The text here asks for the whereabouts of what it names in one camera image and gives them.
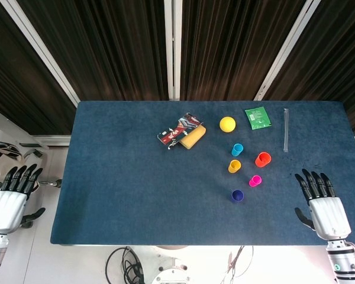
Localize clear plastic tube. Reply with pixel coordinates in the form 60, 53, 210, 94
282, 108, 290, 153

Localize green sachet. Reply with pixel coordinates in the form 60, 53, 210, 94
244, 106, 272, 130

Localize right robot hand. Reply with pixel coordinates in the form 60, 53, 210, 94
294, 168, 352, 241

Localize dark brown curtain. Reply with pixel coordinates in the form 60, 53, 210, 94
17, 0, 170, 101
0, 0, 78, 135
264, 0, 355, 135
179, 0, 308, 101

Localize yellow ball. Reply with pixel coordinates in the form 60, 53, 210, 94
219, 116, 237, 134

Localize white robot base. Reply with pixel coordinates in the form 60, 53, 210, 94
150, 245, 193, 284

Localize dark red printed snack packet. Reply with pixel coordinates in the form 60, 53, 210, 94
156, 112, 204, 150

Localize red plastic cup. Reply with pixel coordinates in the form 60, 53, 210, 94
254, 151, 272, 168

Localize yellow plastic cup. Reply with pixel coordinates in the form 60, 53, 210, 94
227, 159, 242, 174

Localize blue fabric table cover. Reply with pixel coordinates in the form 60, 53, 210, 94
50, 100, 355, 247

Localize yellow sponge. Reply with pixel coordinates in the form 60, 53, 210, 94
179, 124, 208, 150

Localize metal caster wheel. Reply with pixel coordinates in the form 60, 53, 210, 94
38, 178, 63, 189

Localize thin red wires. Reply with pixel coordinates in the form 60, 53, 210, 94
221, 245, 255, 284

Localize white frame post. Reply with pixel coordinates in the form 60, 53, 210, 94
0, 0, 80, 107
163, 0, 183, 101
253, 0, 324, 102

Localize black cable bundle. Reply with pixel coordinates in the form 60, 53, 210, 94
105, 246, 146, 284

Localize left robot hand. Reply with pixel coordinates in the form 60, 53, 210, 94
0, 163, 47, 235

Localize dark blue plastic cup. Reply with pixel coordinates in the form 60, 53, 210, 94
231, 189, 245, 204

